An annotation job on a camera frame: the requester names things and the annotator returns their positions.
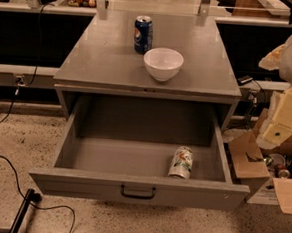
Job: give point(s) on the blue pepsi can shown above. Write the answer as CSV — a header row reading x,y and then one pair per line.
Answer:
x,y
143,34

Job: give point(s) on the grey open top drawer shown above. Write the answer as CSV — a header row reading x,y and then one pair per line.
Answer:
x,y
110,141

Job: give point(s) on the grey cabinet counter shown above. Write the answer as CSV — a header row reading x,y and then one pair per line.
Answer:
x,y
188,62

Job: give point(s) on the white ceramic bowl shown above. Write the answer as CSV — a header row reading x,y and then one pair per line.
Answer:
x,y
162,63

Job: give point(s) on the brown cardboard box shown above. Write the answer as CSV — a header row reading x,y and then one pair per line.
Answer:
x,y
255,153

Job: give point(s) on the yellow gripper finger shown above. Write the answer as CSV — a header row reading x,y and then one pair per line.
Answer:
x,y
273,60

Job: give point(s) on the black drawer handle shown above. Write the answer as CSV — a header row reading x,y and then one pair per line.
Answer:
x,y
138,193

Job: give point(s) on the small black device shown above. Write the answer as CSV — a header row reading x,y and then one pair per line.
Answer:
x,y
244,80

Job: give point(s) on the black metal stand leg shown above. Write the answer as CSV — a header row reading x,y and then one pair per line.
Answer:
x,y
31,198

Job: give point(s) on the green silver 7up can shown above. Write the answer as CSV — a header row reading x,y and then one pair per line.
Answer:
x,y
181,163

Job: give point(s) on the red can in box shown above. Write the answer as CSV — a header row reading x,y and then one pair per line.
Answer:
x,y
281,171

